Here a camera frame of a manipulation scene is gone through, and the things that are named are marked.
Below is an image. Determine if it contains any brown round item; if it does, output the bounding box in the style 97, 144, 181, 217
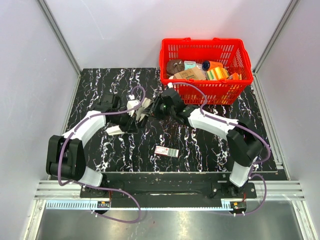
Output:
166, 59, 185, 76

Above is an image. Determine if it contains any orange small packet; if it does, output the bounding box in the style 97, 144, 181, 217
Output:
227, 72, 242, 81

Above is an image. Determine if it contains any teal white box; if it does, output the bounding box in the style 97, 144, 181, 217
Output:
184, 60, 197, 70

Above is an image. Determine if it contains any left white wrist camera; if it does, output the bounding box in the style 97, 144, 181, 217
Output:
126, 94, 141, 118

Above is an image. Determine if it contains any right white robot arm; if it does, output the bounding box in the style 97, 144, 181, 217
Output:
148, 88, 264, 198

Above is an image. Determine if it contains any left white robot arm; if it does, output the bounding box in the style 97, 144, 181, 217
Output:
45, 93, 150, 198

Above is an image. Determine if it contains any small white stapler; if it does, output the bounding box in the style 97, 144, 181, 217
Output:
106, 125, 125, 136

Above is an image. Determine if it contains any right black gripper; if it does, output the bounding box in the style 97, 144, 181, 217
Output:
141, 95, 175, 122

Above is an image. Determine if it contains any yellow green striped box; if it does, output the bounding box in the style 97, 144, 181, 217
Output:
206, 67, 229, 81

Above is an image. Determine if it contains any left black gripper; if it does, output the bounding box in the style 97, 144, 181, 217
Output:
110, 108, 139, 134

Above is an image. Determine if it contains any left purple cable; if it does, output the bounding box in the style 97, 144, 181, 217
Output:
56, 85, 142, 224

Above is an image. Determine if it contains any red plastic basket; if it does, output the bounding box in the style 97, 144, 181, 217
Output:
159, 38, 253, 105

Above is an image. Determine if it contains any orange bottle blue cap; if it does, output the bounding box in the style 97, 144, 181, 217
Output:
201, 60, 224, 71

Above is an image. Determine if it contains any brown cardboard packet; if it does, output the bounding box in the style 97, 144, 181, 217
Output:
173, 67, 207, 81

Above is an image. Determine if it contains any black mounting base plate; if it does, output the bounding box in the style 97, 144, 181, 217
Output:
79, 171, 257, 200

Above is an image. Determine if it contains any purple cable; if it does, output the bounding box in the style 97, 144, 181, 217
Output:
167, 81, 272, 216
56, 85, 142, 224

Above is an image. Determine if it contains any large beige stapler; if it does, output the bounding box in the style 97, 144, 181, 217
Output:
136, 98, 153, 122

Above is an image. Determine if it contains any red white staple box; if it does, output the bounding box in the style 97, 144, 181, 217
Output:
154, 145, 179, 158

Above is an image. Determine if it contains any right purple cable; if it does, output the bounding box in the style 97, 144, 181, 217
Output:
167, 81, 272, 216

